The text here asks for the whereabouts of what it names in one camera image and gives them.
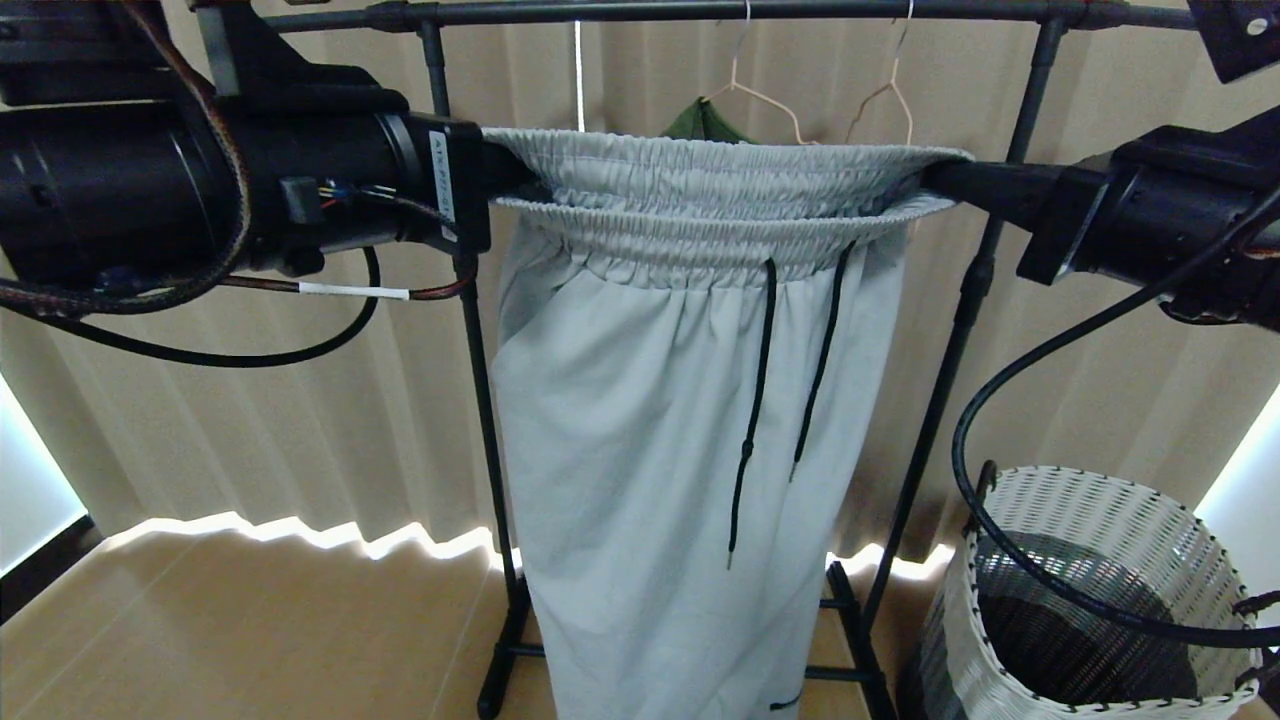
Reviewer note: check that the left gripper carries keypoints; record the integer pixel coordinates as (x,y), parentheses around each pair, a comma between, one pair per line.
(120,190)

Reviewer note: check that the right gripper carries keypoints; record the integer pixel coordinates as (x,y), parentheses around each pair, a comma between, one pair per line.
(1170,220)

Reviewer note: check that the pink clothes hanger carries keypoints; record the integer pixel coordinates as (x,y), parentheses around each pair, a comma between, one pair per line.
(895,70)
(737,70)

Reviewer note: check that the green long-sleeved shirt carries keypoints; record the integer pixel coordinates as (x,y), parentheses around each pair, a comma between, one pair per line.
(705,122)

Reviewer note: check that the pale grey garment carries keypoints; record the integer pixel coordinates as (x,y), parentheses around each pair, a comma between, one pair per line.
(620,450)

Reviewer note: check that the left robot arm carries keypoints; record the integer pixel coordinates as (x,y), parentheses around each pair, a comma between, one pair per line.
(80,40)

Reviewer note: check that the white laundry basket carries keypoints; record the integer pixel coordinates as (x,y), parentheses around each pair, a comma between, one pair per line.
(1100,500)

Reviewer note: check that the black clothes rack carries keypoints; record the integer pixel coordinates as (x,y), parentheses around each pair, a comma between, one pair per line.
(650,12)

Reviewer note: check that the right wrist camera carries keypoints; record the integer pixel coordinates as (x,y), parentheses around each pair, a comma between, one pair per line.
(1240,35)

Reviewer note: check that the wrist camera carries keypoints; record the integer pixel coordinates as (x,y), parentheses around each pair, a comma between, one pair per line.
(1240,35)
(260,40)

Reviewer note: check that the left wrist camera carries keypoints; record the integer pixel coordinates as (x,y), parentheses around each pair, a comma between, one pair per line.
(260,40)

